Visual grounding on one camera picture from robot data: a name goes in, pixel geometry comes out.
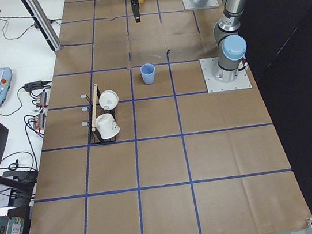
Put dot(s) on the grey docking station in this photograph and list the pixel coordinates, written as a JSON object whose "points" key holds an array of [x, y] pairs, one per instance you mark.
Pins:
{"points": [[6, 198]]}

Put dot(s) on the wooden rack handle rod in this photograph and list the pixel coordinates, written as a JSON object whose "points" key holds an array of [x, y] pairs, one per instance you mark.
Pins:
{"points": [[94, 106]]}

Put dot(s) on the white mug rear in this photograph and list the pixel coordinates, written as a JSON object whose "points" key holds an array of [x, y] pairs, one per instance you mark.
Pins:
{"points": [[108, 100]]}

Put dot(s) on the light blue plastic cup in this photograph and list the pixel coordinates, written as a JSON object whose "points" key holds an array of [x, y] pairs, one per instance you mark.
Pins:
{"points": [[148, 73]]}

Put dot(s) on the white mug front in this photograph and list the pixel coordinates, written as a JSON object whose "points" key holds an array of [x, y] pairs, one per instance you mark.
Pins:
{"points": [[107, 126]]}

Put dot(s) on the black wire dish rack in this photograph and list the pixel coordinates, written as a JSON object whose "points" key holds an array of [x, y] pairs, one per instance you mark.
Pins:
{"points": [[101, 110]]}

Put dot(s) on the aluminium frame post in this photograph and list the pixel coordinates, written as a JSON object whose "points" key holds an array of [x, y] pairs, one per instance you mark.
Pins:
{"points": [[36, 12]]}

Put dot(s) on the orange usb hub lower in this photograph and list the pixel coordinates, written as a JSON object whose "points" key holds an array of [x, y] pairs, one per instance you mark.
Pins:
{"points": [[39, 121]]}

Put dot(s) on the orange usb hub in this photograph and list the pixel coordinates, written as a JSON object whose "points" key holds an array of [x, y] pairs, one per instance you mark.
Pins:
{"points": [[41, 100], [39, 121]]}

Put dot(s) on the white mug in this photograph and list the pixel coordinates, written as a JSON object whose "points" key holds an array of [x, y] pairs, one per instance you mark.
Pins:
{"points": [[108, 100], [107, 126]]}

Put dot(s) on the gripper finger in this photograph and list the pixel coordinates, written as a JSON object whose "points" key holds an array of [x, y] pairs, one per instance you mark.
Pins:
{"points": [[135, 10]]}

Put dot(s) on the black power adapter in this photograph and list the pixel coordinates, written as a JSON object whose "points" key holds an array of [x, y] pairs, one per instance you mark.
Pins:
{"points": [[36, 85]]}

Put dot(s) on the orange usb hub upper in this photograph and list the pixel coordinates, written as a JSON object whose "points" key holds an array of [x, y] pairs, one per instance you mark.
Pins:
{"points": [[41, 100]]}

